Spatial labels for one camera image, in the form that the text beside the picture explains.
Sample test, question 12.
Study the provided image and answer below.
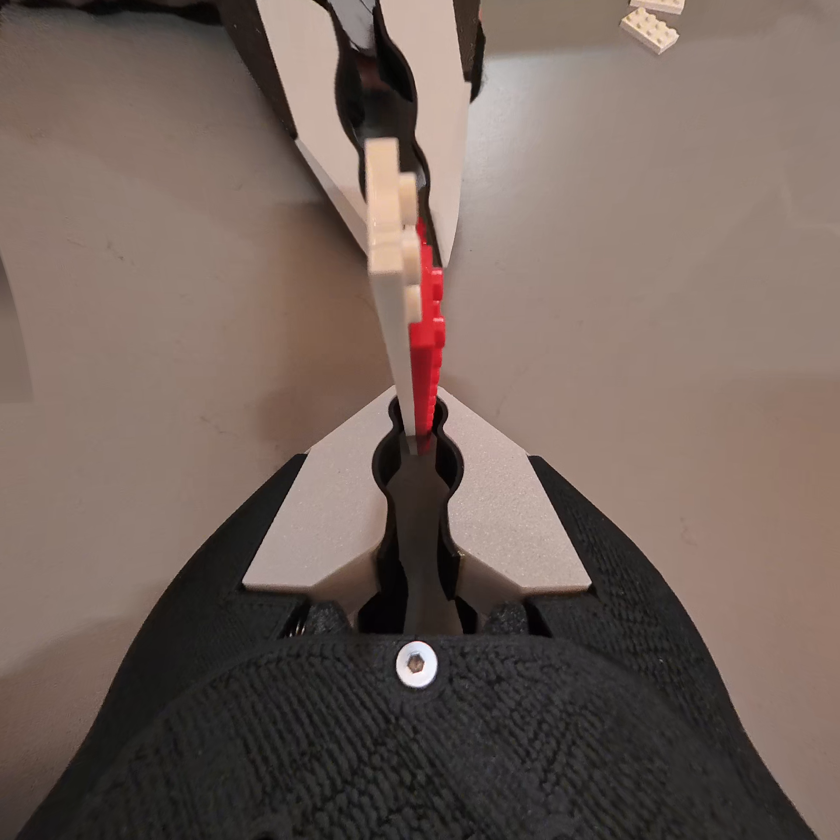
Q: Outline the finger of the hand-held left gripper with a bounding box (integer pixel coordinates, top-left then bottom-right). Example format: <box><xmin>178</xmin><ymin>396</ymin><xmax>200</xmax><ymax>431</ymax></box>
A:
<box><xmin>255</xmin><ymin>0</ymin><xmax>367</xmax><ymax>255</ymax></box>
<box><xmin>382</xmin><ymin>0</ymin><xmax>473</xmax><ymax>268</ymax></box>

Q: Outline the red lego plate assembly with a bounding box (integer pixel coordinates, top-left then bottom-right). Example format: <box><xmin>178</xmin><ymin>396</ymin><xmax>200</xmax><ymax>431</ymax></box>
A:
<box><xmin>408</xmin><ymin>217</ymin><xmax>447</xmax><ymax>438</ymax></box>

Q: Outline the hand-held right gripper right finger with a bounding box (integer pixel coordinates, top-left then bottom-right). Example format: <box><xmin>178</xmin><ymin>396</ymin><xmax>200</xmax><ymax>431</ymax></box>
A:
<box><xmin>436</xmin><ymin>386</ymin><xmax>589</xmax><ymax>619</ymax></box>

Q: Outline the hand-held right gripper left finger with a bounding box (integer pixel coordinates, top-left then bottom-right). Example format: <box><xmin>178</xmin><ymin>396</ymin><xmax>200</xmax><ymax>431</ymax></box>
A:
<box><xmin>243</xmin><ymin>386</ymin><xmax>403</xmax><ymax>619</ymax></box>

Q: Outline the long white lego plate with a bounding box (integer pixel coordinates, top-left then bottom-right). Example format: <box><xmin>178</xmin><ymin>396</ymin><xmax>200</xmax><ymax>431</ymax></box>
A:
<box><xmin>364</xmin><ymin>136</ymin><xmax>437</xmax><ymax>457</ymax></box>

